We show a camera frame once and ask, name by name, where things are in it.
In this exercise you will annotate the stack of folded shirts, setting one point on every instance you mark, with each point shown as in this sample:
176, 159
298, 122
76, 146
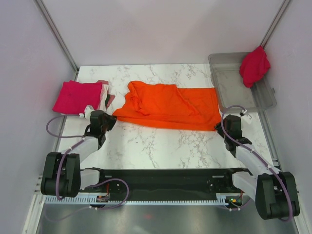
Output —
106, 98

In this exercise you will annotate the white slotted cable duct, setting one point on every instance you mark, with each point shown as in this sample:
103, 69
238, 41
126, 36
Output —
100, 199

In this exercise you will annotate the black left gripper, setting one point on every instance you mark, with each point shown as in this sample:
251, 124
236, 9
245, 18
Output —
112, 120

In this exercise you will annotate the magenta folded t shirt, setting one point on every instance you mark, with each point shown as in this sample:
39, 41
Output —
74, 97

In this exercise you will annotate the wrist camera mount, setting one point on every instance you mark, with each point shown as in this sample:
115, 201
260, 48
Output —
246, 118
87, 112

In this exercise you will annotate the right aluminium corner rail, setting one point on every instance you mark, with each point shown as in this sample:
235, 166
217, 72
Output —
275, 22

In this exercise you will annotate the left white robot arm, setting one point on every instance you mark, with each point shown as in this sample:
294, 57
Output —
62, 173

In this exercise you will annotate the red crumpled t shirt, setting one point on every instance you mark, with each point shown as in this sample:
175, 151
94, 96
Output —
254, 66

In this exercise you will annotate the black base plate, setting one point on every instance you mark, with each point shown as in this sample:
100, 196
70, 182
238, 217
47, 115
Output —
167, 183

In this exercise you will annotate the left aluminium corner rail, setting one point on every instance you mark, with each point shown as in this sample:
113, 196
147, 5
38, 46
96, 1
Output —
57, 35

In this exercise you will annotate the clear grey plastic bin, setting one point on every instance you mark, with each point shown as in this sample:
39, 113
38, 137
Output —
229, 87

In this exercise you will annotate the aluminium corner rail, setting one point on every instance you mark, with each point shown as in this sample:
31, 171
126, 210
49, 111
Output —
57, 35
275, 22

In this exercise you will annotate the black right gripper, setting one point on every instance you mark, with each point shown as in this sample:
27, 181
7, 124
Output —
218, 127

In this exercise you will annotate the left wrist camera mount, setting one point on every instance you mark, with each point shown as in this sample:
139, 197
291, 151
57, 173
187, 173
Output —
87, 112

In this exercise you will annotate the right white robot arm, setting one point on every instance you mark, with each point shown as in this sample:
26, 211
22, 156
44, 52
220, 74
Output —
273, 191

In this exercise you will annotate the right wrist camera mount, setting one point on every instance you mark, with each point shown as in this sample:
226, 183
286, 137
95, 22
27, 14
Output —
246, 118

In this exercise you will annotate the orange t shirt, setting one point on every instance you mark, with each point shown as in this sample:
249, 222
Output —
167, 106

